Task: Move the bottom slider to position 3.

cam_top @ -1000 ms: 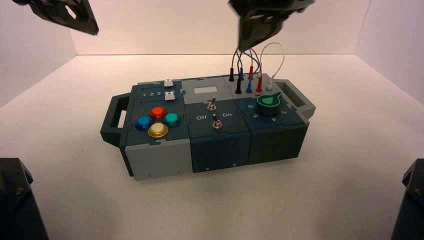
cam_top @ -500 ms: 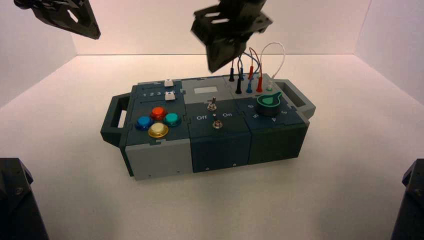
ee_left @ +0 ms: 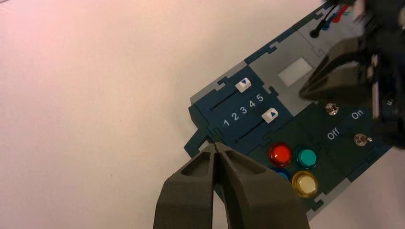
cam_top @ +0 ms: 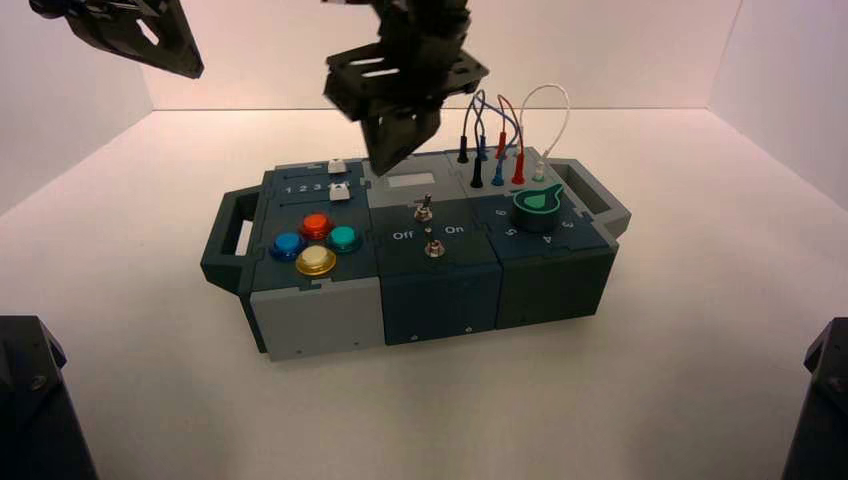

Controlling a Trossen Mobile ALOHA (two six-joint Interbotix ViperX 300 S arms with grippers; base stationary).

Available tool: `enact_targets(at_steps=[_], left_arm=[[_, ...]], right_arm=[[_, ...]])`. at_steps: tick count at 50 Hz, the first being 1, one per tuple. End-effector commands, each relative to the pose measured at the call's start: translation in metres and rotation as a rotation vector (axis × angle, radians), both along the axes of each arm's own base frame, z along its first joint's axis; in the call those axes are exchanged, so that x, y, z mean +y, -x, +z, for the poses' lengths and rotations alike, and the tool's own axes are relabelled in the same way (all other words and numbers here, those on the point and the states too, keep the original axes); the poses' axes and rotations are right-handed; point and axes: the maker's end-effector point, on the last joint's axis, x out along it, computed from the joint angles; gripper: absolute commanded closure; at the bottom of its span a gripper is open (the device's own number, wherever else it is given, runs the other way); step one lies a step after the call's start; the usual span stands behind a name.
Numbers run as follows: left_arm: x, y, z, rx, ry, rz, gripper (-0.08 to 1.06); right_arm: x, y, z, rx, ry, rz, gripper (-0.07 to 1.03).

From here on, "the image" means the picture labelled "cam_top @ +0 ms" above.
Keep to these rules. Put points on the green black rotary knob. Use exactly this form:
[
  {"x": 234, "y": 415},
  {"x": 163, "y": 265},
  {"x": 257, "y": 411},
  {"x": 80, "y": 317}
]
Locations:
[{"x": 536, "y": 210}]

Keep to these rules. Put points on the teal round push button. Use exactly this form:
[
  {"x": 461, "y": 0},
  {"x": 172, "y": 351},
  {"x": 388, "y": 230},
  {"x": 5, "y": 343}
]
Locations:
[{"x": 343, "y": 238}]

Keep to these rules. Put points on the grey rectangular display window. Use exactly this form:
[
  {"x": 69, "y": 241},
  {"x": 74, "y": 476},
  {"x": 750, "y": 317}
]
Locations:
[{"x": 414, "y": 179}]

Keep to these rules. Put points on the yellow round push button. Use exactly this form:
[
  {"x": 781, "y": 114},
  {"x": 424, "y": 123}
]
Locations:
[{"x": 316, "y": 260}]

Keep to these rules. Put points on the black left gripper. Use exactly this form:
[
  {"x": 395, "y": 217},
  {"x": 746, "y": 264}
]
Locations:
[{"x": 86, "y": 8}]

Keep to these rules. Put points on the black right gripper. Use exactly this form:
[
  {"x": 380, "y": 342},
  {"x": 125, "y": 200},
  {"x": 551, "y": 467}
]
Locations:
[{"x": 417, "y": 60}]

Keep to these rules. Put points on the white slider knob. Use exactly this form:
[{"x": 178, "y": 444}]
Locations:
[
  {"x": 339, "y": 192},
  {"x": 336, "y": 165}
]

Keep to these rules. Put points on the blue round push button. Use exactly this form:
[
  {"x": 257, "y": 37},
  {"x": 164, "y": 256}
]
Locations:
[{"x": 287, "y": 246}]

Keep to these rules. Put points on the red round push button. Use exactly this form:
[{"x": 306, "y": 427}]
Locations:
[{"x": 316, "y": 226}]

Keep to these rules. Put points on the metal toggle switch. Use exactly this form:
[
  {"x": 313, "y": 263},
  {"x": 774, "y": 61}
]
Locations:
[
  {"x": 434, "y": 249},
  {"x": 422, "y": 210}
]

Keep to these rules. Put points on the dark teal grey control box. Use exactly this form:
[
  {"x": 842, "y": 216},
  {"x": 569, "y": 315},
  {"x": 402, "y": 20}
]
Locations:
[{"x": 437, "y": 295}]

